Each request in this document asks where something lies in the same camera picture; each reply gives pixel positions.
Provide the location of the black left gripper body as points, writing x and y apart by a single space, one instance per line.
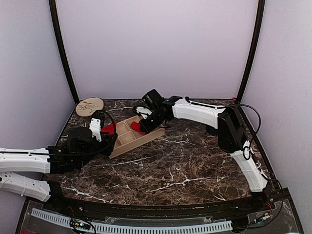
106 150

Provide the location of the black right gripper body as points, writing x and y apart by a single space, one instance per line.
157 121

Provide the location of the red snowflake santa sock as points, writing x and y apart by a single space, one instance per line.
138 127

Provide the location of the plain red sock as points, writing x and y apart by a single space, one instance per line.
110 129

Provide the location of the wooden compartment tray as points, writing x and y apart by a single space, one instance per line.
129 139

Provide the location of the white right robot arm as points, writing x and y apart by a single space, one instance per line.
223 121

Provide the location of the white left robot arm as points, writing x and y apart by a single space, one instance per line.
50 160

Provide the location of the bird painted ceramic plate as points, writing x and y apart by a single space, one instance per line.
88 106

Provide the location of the dark blue mug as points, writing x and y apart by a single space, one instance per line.
211 130

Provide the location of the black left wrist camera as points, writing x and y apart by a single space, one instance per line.
95 128

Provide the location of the white slotted cable duct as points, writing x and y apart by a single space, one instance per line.
133 226

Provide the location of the black left frame post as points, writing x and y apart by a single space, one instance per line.
61 50

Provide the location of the black frame post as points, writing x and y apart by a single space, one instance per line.
252 50
61 50

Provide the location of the black front table rail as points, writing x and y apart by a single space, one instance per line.
232 209

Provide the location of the black right frame post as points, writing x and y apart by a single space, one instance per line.
252 50

